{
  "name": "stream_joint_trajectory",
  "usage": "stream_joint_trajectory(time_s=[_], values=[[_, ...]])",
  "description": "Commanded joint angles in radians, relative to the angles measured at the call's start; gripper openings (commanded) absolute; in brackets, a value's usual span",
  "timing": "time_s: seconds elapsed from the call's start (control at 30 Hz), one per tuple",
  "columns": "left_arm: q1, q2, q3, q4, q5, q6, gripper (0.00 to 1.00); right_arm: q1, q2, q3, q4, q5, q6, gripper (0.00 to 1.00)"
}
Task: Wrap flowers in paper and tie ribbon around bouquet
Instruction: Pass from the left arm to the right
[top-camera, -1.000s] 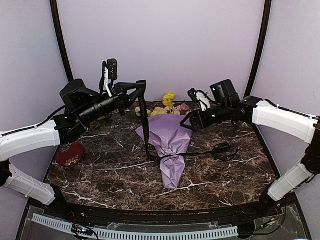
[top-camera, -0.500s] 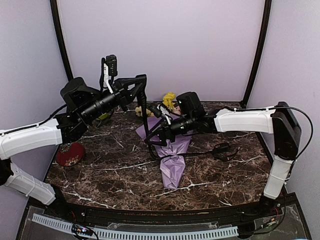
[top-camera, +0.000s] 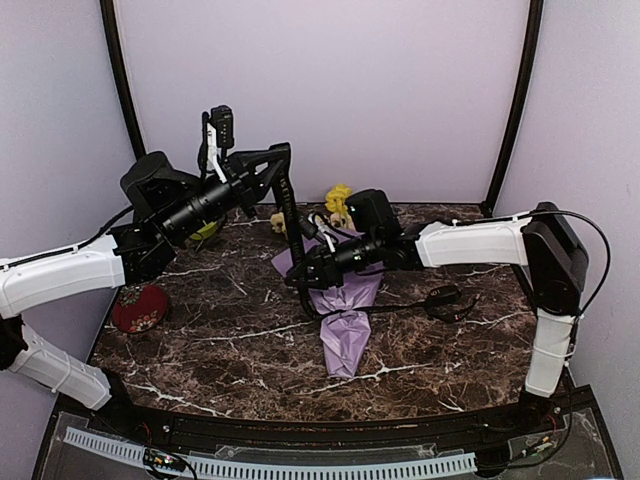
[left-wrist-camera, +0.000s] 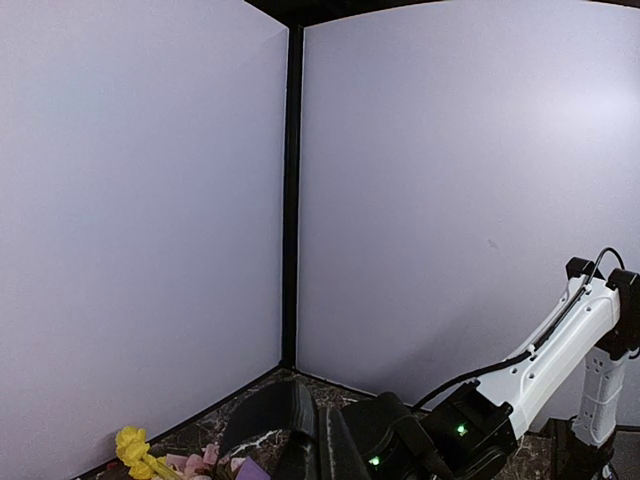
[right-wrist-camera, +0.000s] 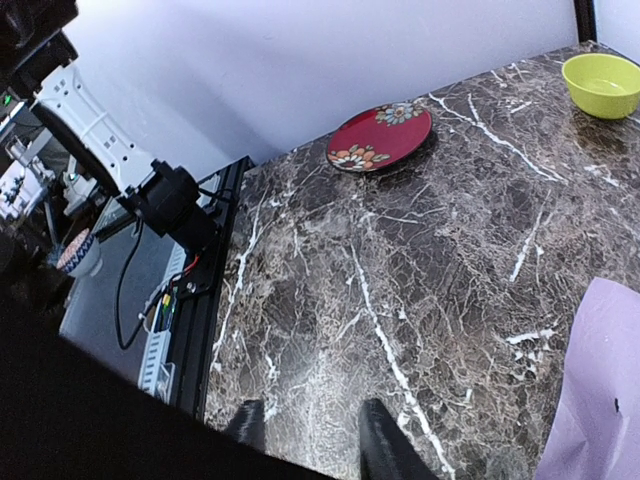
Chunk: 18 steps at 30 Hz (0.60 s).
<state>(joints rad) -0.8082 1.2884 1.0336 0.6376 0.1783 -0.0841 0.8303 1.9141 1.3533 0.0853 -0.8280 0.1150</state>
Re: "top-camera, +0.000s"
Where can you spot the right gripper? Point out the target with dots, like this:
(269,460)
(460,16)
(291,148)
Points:
(327,270)

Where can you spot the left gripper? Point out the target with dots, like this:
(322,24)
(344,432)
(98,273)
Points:
(247,161)

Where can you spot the pink wrapping paper sheet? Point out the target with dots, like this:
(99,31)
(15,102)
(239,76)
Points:
(345,333)

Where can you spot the yellow daisy bunch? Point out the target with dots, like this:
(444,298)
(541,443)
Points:
(278,224)

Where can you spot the yellow rose stem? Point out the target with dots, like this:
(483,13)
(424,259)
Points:
(335,199)

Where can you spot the black printed ribbon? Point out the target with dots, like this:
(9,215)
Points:
(284,195)

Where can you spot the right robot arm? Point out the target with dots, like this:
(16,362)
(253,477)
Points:
(548,259)

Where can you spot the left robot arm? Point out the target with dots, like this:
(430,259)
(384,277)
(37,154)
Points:
(127,250)

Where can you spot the green plastic bowl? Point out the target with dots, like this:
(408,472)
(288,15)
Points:
(207,231)

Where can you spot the red floral dish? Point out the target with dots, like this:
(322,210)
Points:
(139,308)

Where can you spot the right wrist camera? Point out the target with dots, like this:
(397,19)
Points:
(372,214)

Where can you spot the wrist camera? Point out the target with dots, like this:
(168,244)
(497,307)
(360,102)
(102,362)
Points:
(372,214)
(152,184)

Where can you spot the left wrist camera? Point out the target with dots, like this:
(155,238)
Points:
(152,184)

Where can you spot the left black frame post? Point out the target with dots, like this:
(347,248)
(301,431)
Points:
(120,77)

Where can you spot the black frame post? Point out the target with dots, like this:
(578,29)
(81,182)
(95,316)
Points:
(526,65)
(120,77)

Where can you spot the white slotted cable duct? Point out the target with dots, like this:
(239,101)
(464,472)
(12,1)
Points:
(255,463)

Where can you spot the black front rail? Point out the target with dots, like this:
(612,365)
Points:
(483,428)

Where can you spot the right black frame post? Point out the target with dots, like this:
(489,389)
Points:
(526,65)

